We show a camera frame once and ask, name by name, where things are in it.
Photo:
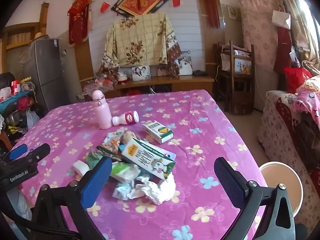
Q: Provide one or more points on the pink patterned blanket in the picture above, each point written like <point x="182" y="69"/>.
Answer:
<point x="306" y="97"/>

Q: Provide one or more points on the white tissue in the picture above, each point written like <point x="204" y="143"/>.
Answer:
<point x="157" y="191"/>

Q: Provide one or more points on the dark wooden rack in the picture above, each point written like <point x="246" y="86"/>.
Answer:
<point x="233" y="87"/>

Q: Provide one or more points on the red white plush toy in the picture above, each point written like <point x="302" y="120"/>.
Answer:
<point x="122" y="77"/>

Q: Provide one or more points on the pale wrapper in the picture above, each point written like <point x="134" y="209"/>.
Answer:
<point x="122" y="191"/>

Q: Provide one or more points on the white plastic bag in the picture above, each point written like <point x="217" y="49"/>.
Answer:
<point x="32" y="118"/>

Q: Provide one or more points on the small wall picture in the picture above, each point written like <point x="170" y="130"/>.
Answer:
<point x="233" y="12"/>

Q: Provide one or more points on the cluttered storage rack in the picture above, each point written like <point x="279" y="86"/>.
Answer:
<point x="15" y="105"/>

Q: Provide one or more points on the white bottle cap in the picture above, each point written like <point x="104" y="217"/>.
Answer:
<point x="80" y="166"/>

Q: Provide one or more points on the white paper bag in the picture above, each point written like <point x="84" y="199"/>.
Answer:
<point x="281" y="18"/>

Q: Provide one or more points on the small red flag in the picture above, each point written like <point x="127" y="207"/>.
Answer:
<point x="105" y="7"/>
<point x="176" y="1"/>

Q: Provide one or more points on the red hanging garment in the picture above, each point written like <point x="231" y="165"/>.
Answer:
<point x="282" y="50"/>

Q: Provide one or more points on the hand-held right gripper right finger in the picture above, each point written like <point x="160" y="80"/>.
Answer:
<point x="230" y="182"/>

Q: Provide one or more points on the large white green carton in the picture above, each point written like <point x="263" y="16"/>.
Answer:
<point x="147" y="160"/>

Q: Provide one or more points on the brown walnut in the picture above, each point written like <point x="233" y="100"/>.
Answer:
<point x="128" y="137"/>

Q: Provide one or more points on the wall socket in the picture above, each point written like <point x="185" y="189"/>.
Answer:
<point x="64" y="53"/>

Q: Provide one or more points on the patterned curtain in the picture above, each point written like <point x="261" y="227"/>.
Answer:
<point x="302" y="17"/>

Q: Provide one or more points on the blue packet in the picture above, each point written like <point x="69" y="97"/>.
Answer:
<point x="122" y="147"/>

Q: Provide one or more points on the wooden cabinet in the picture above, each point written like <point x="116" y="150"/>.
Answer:
<point x="175" y="82"/>

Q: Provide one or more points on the green white packet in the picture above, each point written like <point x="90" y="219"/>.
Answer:
<point x="122" y="171"/>

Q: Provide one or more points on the framed couple photo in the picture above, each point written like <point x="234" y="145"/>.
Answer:
<point x="140" y="73"/>

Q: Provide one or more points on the red knot wall ornament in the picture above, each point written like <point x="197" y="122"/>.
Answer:
<point x="212" y="10"/>
<point x="77" y="17"/>

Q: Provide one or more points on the small green white box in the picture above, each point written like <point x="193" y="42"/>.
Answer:
<point x="156" y="131"/>

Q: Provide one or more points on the grey refrigerator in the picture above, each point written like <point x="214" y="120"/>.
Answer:
<point x="47" y="72"/>

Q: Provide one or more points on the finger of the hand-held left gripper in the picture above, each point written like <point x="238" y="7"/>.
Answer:
<point x="17" y="151"/>
<point x="38" y="152"/>

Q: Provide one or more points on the colourful snack wrapper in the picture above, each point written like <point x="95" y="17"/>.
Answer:
<point x="112" y="141"/>

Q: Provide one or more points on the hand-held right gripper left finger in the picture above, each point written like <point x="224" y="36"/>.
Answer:
<point x="97" y="182"/>

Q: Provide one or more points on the floral covered air conditioner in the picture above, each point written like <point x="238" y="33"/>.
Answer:
<point x="257" y="42"/>

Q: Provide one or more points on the framed red diamond wall decoration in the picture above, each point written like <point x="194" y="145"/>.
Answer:
<point x="138" y="3"/>

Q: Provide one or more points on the large white photo frame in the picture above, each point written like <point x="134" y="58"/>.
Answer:
<point x="184" y="67"/>

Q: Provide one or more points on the small photo frame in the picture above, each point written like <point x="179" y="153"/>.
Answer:
<point x="162" y="71"/>

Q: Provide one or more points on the dark foil wrapper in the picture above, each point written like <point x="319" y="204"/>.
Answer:
<point x="110" y="152"/>

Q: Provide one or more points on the pink bottle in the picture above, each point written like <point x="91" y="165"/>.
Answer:
<point x="102" y="115"/>

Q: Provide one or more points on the floral yellow cloth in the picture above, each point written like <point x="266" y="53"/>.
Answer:
<point x="137" y="40"/>

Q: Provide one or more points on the small white bottle red label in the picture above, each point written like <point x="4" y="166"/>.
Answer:
<point x="128" y="118"/>

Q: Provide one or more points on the pink floral tablecloth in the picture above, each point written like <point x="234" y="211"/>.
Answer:
<point x="200" y="120"/>

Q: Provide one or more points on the white stool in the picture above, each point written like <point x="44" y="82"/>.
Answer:
<point x="282" y="180"/>

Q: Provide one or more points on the small black box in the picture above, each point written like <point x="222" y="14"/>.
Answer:
<point x="200" y="73"/>

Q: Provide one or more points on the red plastic bag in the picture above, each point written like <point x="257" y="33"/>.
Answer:
<point x="296" y="78"/>

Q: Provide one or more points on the floral covered sofa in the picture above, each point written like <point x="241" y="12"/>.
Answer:
<point x="280" y="130"/>

